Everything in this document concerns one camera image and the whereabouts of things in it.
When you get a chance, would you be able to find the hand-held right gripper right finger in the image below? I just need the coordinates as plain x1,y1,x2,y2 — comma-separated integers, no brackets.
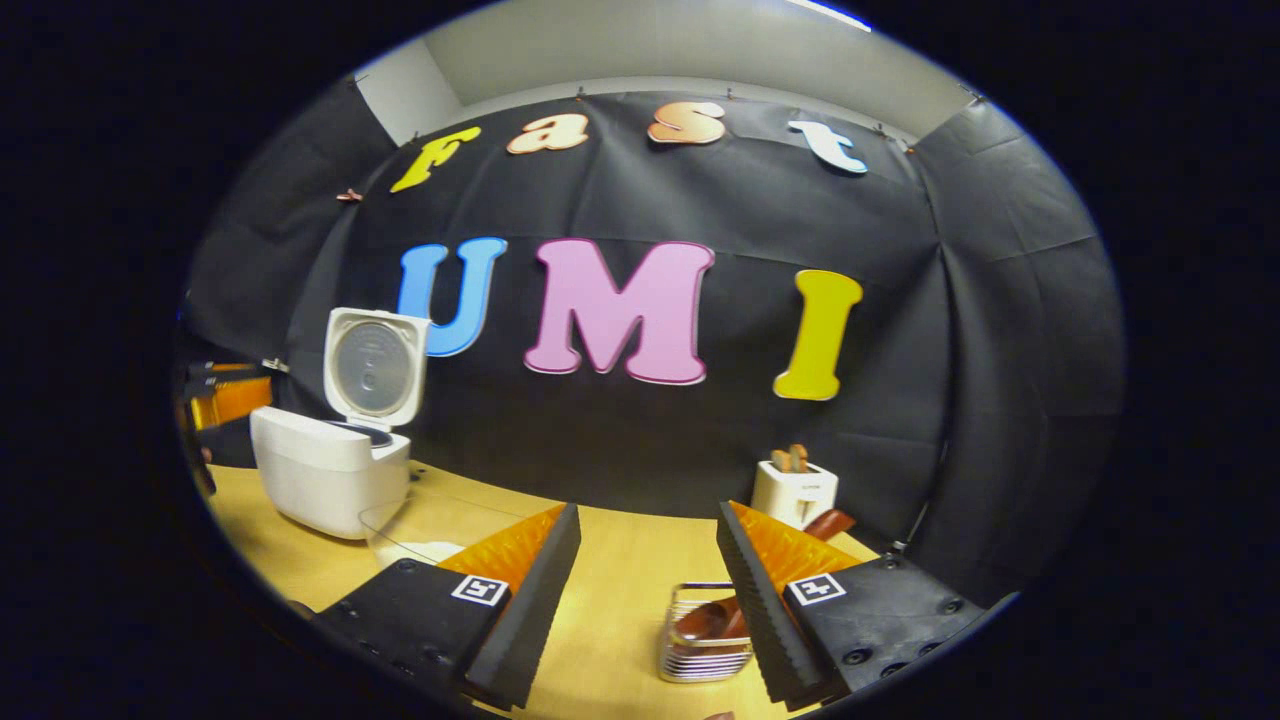
716,500,991,713

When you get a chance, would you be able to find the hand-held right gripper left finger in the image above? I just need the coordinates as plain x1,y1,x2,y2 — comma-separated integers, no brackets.
315,502,583,711

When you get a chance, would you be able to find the brown wooden spoon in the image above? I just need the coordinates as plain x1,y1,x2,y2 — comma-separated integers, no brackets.
673,508,858,644

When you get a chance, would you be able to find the metal wire chopstick holder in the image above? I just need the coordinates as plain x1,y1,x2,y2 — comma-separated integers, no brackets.
658,583,756,684

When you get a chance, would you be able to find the white rice cooker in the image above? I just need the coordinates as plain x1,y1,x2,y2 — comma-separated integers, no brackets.
249,307,431,541

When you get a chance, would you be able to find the white toaster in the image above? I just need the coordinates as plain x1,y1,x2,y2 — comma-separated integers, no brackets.
750,460,839,531

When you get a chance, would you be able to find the clear plastic container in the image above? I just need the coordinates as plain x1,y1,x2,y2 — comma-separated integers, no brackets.
358,495,541,571

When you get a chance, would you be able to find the black backdrop cloth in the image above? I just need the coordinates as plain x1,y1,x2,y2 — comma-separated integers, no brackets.
180,90,1126,601

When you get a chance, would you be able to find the thin grey cable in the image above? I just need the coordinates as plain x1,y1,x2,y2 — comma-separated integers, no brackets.
890,440,946,559

